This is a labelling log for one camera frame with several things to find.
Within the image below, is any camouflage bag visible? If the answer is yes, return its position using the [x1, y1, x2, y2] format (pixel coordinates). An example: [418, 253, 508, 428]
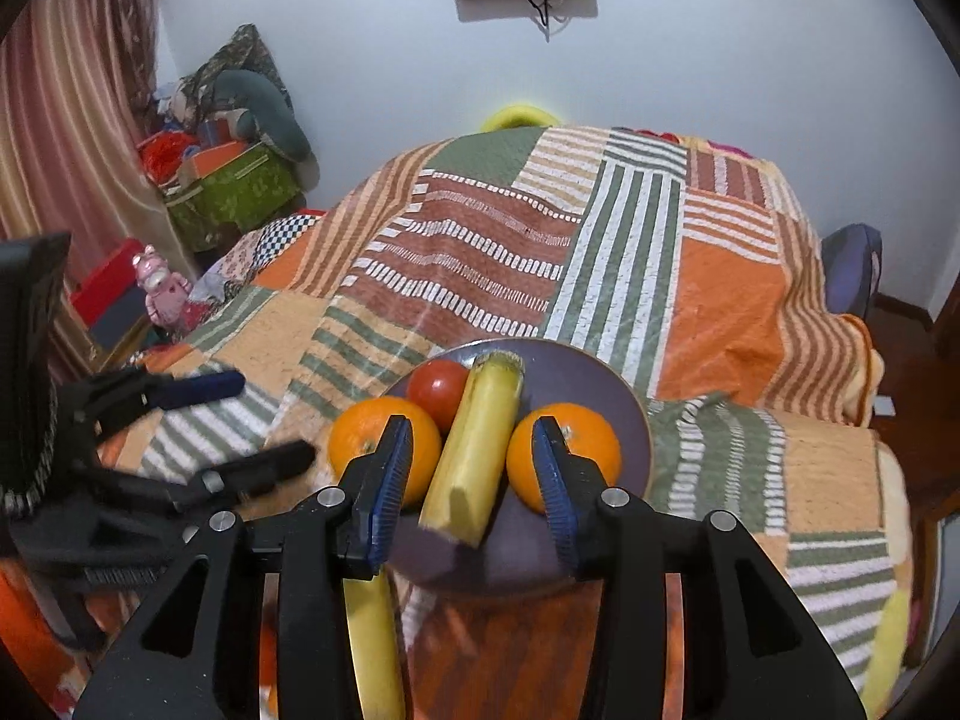
[180, 22, 293, 121]

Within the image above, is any yellow round object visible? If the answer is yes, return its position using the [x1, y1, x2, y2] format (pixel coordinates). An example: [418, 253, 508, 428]
[480, 103, 560, 133]

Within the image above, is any red plastic bag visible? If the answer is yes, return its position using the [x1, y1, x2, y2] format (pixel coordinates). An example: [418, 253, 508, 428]
[138, 131, 200, 185]

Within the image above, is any orange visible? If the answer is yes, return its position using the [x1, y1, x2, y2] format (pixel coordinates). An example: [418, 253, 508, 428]
[328, 395, 443, 508]
[506, 403, 624, 517]

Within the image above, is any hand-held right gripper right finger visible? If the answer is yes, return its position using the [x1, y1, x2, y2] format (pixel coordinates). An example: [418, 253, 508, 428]
[530, 416, 865, 720]

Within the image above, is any pink toy figure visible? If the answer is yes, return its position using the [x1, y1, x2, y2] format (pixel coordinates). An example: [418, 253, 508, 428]
[133, 244, 193, 332]

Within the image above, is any black cable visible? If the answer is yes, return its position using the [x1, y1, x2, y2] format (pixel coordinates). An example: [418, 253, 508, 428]
[523, 0, 572, 40]

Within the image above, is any red box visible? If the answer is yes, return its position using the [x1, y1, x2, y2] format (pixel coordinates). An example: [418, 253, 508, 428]
[70, 238, 152, 332]

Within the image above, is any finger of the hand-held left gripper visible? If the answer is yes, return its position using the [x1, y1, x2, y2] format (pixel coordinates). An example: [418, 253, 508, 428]
[97, 440, 317, 512]
[75, 369, 247, 432]

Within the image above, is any grey plush cushion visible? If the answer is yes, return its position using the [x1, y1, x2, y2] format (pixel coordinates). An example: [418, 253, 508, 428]
[213, 69, 313, 164]

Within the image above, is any checkered cloth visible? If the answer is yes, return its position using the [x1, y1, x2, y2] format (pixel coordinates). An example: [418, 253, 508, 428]
[250, 211, 329, 287]

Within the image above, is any orange box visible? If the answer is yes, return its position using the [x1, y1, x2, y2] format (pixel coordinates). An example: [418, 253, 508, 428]
[180, 139, 250, 182]

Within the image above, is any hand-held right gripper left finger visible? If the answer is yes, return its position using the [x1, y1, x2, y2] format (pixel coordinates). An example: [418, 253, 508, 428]
[75, 414, 414, 720]

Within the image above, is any blue chair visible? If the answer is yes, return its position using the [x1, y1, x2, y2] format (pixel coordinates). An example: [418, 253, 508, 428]
[820, 223, 885, 324]

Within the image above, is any yellow banana beside plate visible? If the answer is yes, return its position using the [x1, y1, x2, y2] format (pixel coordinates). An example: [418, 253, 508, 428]
[343, 568, 407, 720]

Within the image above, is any striped pink curtain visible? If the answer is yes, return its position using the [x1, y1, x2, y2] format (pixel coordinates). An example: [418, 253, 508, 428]
[0, 0, 182, 383]

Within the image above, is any patchwork striped blanket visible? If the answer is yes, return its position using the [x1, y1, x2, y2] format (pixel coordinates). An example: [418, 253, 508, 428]
[0, 124, 920, 720]

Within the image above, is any purple plate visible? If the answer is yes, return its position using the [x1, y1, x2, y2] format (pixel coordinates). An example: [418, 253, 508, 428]
[373, 337, 654, 598]

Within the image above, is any red tomato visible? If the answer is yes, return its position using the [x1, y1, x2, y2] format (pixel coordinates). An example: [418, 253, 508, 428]
[406, 358, 471, 435]

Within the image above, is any pale yellow banana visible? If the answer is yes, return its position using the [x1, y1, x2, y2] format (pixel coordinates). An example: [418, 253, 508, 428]
[418, 350, 524, 547]

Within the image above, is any green patterned box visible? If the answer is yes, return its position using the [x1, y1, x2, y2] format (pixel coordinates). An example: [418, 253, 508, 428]
[160, 141, 305, 253]

